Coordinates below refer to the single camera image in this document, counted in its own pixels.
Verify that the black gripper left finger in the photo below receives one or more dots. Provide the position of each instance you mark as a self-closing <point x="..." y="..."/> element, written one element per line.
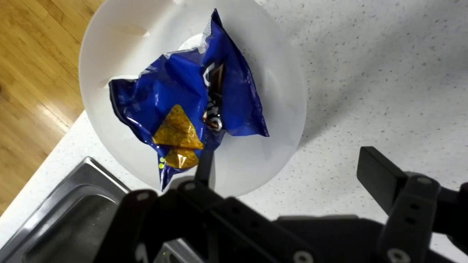
<point x="205" y="224"/>

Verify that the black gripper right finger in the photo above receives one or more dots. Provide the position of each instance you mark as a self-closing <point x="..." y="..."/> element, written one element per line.
<point x="414" y="214"/>

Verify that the stainless steel sink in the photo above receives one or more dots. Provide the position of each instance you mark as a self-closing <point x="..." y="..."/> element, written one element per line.
<point x="59" y="220"/>

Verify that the blue doritos packet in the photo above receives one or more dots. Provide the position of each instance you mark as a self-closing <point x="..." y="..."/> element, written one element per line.
<point x="166" y="92"/>

